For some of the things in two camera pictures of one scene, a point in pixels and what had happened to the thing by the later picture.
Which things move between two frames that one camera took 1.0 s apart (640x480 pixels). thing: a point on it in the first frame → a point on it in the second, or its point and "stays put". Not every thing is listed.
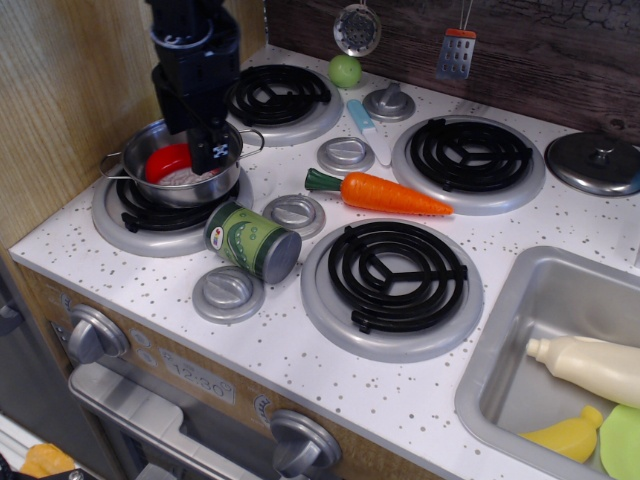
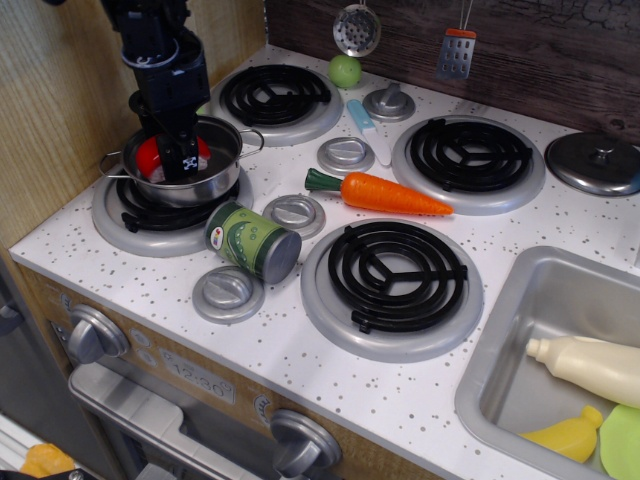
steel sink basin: (509, 393) stays put
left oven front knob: (94, 333) stays put
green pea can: (252, 242) stays put
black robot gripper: (197, 62) → (171, 84)
